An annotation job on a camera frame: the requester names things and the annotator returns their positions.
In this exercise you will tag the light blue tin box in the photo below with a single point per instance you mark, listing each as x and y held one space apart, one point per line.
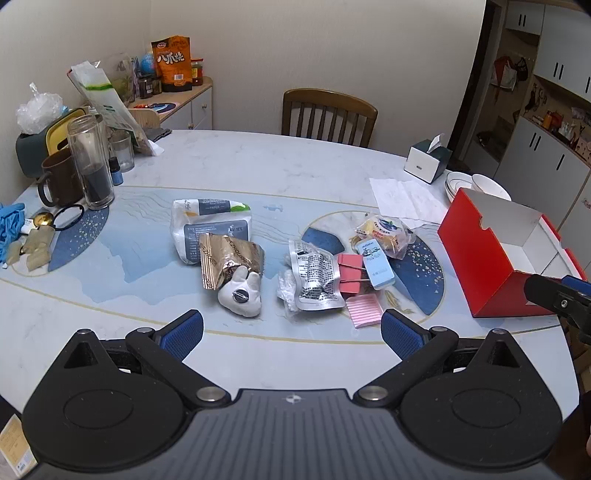
376 267

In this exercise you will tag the white sideboard cabinet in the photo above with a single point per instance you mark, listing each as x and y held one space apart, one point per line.
194 108

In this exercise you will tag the blueberry bread packet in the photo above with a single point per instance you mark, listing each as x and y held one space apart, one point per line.
385 230

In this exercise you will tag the dark cloth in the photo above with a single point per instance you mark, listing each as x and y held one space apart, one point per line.
159 134

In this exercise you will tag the green striped plastic bag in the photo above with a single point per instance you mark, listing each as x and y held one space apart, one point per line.
108 99

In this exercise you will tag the orange snack bag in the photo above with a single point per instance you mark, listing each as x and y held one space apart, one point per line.
173 62

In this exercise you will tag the yellow paper package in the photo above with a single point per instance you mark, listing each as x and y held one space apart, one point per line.
14 445

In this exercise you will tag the glass tumbler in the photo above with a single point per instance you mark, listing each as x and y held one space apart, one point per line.
92 170

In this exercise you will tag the gold foil snack packet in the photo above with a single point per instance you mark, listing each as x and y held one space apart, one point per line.
221 261

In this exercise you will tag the beige plastic packets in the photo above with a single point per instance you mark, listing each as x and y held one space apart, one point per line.
37 242

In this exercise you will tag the silver foil packet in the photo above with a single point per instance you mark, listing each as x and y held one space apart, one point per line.
314 277

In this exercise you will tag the green and white tissue box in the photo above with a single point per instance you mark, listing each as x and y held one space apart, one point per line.
427 161

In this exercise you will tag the brown mug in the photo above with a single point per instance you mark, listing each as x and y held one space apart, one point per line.
57 180

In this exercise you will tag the dark jar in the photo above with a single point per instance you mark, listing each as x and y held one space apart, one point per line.
147 87

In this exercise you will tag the red cardboard box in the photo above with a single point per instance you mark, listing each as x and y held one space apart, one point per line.
480 258

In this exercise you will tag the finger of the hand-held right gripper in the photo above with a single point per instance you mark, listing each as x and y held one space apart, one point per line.
549 293
579 284

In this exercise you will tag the dark green storage container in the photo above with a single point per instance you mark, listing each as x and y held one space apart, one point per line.
30 152

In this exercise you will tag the pink binder clip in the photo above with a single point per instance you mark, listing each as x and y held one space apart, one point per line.
350 277

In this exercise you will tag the small silvery packet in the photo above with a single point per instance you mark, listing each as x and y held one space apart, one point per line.
285 290

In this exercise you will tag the light wooden stand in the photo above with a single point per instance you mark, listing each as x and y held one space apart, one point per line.
145 119

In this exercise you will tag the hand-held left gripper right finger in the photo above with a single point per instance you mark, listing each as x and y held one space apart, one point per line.
400 336

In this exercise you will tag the glass cup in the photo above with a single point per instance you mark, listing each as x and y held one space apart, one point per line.
122 152

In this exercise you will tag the white plush toy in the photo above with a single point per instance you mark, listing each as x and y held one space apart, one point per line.
240 295

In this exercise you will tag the blue round mat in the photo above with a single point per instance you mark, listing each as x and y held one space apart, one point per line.
164 107

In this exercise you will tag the red sauce jar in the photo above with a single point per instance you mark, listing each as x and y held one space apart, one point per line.
197 74

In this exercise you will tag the wooden chair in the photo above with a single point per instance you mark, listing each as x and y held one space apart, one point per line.
328 115

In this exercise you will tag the white paper tissue sheet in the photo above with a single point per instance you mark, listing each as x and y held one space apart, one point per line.
406 198

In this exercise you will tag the white bowl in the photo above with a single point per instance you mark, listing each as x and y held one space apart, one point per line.
489 187

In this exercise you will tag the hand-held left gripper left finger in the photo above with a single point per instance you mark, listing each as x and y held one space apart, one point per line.
184 334

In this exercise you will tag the clear plant terrarium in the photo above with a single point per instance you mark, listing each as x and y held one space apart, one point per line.
121 78

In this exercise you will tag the white wall cabinet unit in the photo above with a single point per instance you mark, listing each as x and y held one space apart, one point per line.
545 152

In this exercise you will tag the pink ribbed pad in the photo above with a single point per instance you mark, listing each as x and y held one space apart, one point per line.
364 311

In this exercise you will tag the white bag with grey label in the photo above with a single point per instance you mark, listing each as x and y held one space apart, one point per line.
203 226

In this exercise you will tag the red hanging bag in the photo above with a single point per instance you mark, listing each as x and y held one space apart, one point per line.
505 73

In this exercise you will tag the crumpled clear plastic bag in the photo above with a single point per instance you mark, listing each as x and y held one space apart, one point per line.
39 108

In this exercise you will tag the small blue dropper bottle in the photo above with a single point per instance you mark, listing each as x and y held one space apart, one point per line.
115 173

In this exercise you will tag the blue cloth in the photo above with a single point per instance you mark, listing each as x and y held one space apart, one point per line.
10 226

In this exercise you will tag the blue globe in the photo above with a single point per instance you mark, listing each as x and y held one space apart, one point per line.
147 64

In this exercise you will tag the white plate stack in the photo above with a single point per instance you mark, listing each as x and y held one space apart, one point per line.
455 187

